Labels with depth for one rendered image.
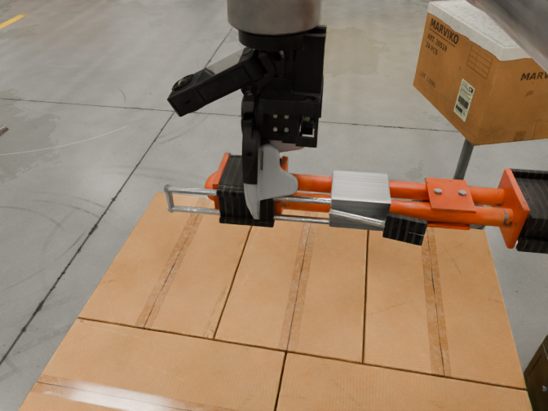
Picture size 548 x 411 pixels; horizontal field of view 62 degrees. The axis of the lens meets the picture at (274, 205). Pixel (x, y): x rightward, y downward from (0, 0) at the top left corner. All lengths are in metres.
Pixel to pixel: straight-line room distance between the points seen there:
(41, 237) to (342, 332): 1.77
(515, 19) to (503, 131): 1.88
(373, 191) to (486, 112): 1.45
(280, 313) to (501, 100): 1.19
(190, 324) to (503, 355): 0.84
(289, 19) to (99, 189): 2.49
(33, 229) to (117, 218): 0.43
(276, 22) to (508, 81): 1.59
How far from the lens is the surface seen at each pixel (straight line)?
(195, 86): 0.50
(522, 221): 0.58
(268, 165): 0.50
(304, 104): 0.47
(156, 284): 1.45
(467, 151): 2.44
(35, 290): 2.37
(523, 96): 2.04
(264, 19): 0.43
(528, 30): 0.20
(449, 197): 0.58
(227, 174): 0.57
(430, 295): 1.45
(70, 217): 2.71
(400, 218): 0.53
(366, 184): 0.57
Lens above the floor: 1.60
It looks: 39 degrees down
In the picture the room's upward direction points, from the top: straight up
